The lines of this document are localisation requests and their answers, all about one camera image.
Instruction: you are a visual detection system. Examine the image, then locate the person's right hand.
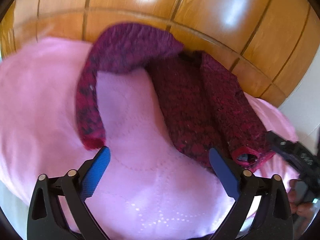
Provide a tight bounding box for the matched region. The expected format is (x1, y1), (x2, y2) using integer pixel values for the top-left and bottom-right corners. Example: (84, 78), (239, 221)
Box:
(287, 179), (315, 224)

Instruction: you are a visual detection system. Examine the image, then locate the pink bed sheet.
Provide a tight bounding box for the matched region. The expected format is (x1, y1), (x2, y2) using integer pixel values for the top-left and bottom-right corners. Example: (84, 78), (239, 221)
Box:
(0, 36), (299, 240)

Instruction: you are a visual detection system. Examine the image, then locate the red black patterned sweater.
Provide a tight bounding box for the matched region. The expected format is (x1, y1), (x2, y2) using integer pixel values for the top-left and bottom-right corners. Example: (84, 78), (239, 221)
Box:
(75, 23), (274, 171)

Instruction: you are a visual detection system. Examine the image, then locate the wooden headboard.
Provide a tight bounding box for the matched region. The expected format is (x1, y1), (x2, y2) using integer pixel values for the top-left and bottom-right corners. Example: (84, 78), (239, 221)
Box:
(1, 0), (319, 106)

